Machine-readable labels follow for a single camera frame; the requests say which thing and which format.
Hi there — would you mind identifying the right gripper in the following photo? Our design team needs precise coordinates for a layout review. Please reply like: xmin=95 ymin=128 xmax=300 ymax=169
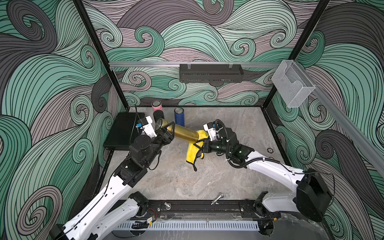
xmin=193 ymin=138 xmax=231 ymax=156

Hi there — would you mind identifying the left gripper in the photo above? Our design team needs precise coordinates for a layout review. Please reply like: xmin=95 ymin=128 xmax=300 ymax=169
xmin=140 ymin=122 xmax=172 ymax=168

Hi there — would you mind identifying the black thermos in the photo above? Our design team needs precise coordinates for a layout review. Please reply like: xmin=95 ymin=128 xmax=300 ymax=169
xmin=153 ymin=110 xmax=165 ymax=122

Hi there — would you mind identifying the gold thermos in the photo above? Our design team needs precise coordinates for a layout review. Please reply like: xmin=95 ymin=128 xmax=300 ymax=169
xmin=155 ymin=119 xmax=199 ymax=143

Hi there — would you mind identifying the blue thermos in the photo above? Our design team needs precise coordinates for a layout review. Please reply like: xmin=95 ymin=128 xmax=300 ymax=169
xmin=174 ymin=107 xmax=185 ymax=127

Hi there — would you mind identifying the yellow grey cleaning cloth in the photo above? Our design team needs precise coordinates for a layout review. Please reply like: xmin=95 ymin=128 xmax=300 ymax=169
xmin=186 ymin=130 xmax=209 ymax=172

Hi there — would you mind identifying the pink thermos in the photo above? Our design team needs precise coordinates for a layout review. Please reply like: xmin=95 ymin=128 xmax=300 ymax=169
xmin=152 ymin=100 xmax=163 ymax=112

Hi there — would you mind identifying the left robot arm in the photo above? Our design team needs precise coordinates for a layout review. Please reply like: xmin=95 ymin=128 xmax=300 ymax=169
xmin=50 ymin=122 xmax=176 ymax=240

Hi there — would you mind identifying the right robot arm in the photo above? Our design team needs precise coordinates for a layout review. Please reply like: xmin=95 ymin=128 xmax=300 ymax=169
xmin=194 ymin=128 xmax=333 ymax=222

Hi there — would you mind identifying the black hard case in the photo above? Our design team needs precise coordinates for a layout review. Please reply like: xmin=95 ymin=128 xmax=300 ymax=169
xmin=104 ymin=112 xmax=145 ymax=151

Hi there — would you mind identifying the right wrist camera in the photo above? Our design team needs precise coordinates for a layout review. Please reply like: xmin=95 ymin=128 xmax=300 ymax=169
xmin=203 ymin=122 xmax=221 ymax=141

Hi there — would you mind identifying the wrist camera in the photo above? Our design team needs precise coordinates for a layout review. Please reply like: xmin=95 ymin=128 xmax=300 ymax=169
xmin=203 ymin=122 xmax=221 ymax=141
xmin=136 ymin=116 xmax=157 ymax=138

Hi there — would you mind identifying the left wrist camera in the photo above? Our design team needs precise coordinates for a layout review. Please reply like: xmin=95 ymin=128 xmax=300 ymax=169
xmin=136 ymin=116 xmax=157 ymax=138

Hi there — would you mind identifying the silver bolt on rail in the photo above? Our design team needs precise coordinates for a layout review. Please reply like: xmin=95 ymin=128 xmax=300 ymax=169
xmin=211 ymin=194 xmax=224 ymax=205

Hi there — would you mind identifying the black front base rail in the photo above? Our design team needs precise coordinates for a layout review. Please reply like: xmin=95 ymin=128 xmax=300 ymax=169
xmin=140 ymin=199 xmax=319 ymax=214

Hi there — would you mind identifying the black wall shelf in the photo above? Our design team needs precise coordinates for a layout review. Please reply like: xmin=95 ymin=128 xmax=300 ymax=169
xmin=179 ymin=64 xmax=244 ymax=86

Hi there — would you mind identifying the silver knob on rail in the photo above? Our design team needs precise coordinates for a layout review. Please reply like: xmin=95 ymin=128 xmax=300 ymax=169
xmin=164 ymin=203 xmax=172 ymax=210

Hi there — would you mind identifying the clear acrylic wall holder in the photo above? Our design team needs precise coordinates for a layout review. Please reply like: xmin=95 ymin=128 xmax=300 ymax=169
xmin=272 ymin=60 xmax=316 ymax=108

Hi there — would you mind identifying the white slotted cable duct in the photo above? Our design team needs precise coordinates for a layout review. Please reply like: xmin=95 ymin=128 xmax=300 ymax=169
xmin=115 ymin=220 xmax=261 ymax=232

